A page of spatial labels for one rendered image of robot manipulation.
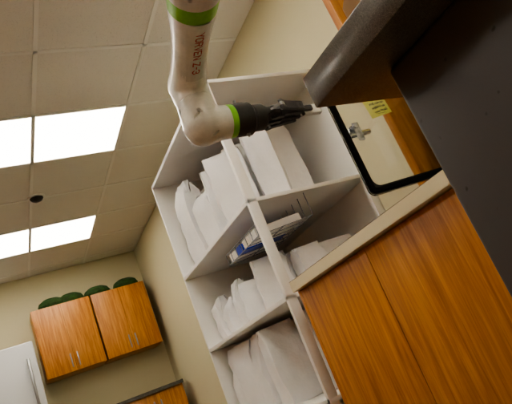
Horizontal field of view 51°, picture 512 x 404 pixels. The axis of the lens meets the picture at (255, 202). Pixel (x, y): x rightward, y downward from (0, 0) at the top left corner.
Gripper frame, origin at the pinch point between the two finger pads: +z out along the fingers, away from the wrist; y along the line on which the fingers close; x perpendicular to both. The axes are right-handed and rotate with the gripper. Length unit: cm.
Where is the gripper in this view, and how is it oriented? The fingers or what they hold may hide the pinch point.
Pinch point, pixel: (309, 110)
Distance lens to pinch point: 162.1
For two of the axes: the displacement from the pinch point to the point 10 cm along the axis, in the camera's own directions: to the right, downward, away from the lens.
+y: -3.5, 4.3, 8.3
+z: 8.6, -2.0, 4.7
